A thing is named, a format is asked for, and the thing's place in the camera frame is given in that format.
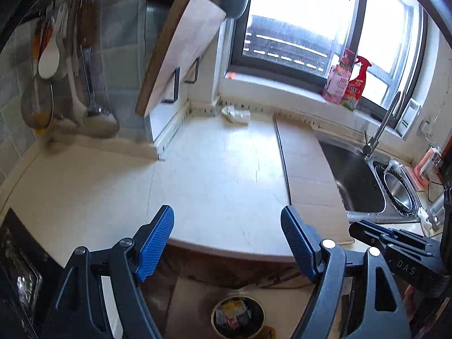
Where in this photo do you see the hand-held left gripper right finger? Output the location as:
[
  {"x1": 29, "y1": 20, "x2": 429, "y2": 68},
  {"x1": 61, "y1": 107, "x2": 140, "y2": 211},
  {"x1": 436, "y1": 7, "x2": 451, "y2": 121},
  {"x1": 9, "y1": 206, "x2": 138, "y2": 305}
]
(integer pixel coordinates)
[{"x1": 281, "y1": 205, "x2": 412, "y2": 339}]

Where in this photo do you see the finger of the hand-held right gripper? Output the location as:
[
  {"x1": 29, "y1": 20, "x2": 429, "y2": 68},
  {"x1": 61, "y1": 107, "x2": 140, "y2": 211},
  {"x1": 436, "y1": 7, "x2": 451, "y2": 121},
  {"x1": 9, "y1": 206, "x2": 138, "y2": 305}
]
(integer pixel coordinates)
[
  {"x1": 349, "y1": 222, "x2": 434, "y2": 259},
  {"x1": 359, "y1": 220, "x2": 442, "y2": 251}
]

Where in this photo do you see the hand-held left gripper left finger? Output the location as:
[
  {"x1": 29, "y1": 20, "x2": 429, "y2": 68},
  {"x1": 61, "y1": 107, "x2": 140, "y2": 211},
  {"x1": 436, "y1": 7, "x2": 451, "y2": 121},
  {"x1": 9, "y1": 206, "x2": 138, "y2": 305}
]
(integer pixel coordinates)
[{"x1": 40, "y1": 205, "x2": 175, "y2": 339}]

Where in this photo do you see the round black trash bin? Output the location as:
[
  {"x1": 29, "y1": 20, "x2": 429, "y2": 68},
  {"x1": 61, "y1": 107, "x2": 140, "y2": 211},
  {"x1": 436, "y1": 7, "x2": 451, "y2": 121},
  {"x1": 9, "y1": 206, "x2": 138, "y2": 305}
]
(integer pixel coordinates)
[{"x1": 211, "y1": 295, "x2": 265, "y2": 338}]

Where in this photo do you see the stainless steel bowl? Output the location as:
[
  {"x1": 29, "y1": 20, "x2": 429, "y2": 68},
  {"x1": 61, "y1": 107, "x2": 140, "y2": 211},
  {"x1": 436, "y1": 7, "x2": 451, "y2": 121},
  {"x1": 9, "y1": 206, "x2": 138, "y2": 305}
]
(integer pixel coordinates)
[{"x1": 384, "y1": 171, "x2": 414, "y2": 212}]

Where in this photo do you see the white cloth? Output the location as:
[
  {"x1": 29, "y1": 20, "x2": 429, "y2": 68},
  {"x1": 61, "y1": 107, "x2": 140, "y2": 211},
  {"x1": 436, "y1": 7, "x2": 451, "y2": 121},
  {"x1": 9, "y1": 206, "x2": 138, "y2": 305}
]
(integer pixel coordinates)
[{"x1": 417, "y1": 207, "x2": 433, "y2": 232}]

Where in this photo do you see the black drain basket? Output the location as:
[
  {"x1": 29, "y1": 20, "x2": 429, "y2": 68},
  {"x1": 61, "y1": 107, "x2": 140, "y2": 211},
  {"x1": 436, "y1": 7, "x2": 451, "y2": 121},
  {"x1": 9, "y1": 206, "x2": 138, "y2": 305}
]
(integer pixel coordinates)
[{"x1": 372, "y1": 160, "x2": 421, "y2": 216}]

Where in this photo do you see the stainless steel sink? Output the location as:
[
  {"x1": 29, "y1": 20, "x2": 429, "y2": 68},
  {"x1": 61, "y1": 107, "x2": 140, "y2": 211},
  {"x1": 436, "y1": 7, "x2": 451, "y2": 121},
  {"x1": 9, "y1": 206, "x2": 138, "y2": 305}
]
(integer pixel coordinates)
[{"x1": 314, "y1": 138, "x2": 429, "y2": 224}]

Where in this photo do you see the flat cardboard sheet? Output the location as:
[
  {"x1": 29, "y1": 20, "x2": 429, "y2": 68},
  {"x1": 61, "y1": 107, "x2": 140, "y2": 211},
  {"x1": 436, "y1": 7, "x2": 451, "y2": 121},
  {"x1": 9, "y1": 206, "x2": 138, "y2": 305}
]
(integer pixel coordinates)
[{"x1": 273, "y1": 113, "x2": 355, "y2": 246}]

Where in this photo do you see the steel kitchen faucet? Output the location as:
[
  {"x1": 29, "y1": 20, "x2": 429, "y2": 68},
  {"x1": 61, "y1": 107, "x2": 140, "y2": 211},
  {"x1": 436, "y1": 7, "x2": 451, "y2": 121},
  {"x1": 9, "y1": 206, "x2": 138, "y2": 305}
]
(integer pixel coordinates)
[{"x1": 364, "y1": 91, "x2": 407, "y2": 158}]

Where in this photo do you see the white backsplash panel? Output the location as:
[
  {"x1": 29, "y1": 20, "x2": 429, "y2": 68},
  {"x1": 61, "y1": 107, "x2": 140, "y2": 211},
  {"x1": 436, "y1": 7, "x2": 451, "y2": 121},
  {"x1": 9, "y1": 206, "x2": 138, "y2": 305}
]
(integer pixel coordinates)
[{"x1": 146, "y1": 97, "x2": 191, "y2": 159}]

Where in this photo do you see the metal ladle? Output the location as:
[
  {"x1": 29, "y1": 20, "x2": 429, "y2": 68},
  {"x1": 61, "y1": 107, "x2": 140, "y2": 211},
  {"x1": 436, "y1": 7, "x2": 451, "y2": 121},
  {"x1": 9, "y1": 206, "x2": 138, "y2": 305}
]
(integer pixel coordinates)
[{"x1": 79, "y1": 3, "x2": 119, "y2": 138}]

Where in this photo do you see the black stove top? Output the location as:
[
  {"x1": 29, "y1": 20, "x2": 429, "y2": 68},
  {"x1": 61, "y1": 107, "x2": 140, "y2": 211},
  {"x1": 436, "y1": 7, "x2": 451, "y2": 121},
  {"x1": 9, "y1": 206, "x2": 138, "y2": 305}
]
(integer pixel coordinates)
[{"x1": 0, "y1": 208, "x2": 62, "y2": 339}]

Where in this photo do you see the red spray bottle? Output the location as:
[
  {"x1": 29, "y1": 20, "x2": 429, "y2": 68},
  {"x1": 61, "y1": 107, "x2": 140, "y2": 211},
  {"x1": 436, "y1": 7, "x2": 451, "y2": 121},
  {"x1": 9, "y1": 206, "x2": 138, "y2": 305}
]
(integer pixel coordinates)
[{"x1": 342, "y1": 55, "x2": 372, "y2": 111}]

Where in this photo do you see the pink soap pump bottle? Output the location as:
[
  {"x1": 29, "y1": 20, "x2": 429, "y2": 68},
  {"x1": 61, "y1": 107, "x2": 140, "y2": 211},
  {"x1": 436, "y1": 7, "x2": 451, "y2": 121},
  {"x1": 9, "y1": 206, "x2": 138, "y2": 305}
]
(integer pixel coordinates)
[{"x1": 322, "y1": 49, "x2": 355, "y2": 105}]

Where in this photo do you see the metal mesh strainer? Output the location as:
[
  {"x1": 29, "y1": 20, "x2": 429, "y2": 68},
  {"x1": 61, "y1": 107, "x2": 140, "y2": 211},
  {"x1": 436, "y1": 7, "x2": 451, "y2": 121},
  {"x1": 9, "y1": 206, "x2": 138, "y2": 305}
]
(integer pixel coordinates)
[{"x1": 20, "y1": 78, "x2": 54, "y2": 130}]

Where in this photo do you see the wooden cutting board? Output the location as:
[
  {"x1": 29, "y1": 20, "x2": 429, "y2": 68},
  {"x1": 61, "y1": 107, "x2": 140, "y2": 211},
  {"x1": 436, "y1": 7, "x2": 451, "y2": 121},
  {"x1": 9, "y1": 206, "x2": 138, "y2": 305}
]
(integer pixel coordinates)
[{"x1": 135, "y1": 0, "x2": 227, "y2": 118}]

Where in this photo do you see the dark framed window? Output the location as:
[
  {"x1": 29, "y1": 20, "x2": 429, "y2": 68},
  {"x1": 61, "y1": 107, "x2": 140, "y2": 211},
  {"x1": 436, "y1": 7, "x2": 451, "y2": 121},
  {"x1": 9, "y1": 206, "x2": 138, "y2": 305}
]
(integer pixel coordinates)
[{"x1": 228, "y1": 0, "x2": 429, "y2": 110}]

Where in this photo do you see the white rice paddle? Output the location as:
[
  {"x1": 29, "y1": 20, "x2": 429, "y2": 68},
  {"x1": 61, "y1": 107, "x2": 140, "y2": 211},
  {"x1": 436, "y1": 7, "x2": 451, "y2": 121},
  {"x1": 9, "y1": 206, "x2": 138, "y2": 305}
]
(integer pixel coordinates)
[{"x1": 38, "y1": 18, "x2": 60, "y2": 79}]

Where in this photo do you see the grey-blue utensil holder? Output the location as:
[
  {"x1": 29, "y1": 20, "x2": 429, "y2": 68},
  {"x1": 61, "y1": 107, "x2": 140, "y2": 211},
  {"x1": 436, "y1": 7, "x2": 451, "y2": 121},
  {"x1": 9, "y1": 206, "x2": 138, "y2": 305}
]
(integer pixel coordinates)
[{"x1": 222, "y1": 0, "x2": 252, "y2": 19}]

